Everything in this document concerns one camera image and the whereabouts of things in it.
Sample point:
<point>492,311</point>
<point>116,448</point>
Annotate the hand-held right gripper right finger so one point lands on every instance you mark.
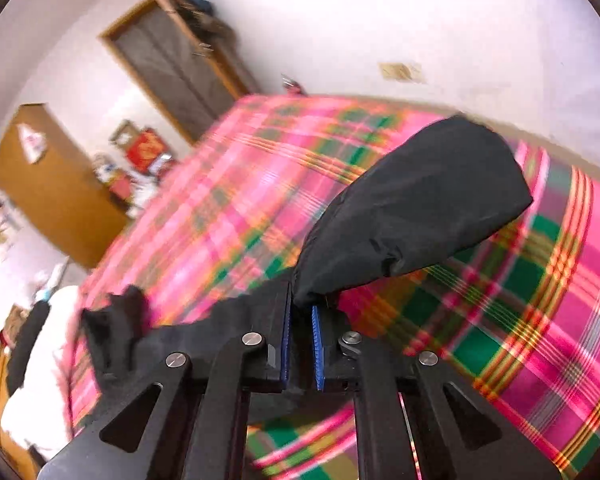
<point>319,355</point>

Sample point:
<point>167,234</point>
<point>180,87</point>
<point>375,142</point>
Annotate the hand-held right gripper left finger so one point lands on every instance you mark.
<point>284,345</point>

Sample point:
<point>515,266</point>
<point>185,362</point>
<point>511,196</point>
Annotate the black jacket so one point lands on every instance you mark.
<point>420,200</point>

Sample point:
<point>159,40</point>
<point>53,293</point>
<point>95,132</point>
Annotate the hanging dark clothes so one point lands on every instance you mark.
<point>200,15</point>

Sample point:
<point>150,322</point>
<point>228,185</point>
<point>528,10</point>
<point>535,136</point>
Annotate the pink plaid bed sheet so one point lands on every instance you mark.
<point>220,200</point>

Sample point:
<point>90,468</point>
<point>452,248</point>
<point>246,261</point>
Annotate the pink plastic container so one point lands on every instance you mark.
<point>120,187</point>

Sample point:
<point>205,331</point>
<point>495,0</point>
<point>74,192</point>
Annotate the red gift box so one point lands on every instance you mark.
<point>147,152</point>

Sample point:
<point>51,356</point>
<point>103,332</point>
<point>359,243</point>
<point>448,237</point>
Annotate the white duvet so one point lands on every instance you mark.
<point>40,410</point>

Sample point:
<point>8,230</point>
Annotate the black cloth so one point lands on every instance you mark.
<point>27,345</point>

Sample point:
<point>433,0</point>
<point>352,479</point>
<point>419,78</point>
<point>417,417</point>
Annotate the cardboard box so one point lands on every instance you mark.
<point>124,132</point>

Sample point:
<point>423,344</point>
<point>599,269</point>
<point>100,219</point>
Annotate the brown wooden wardrobe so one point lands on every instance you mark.
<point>55,195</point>

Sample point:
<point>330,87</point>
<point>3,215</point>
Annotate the wooden headboard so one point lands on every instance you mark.
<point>2,410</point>

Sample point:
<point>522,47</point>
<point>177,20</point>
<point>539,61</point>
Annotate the white paper sticker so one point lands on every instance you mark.
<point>32,144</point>

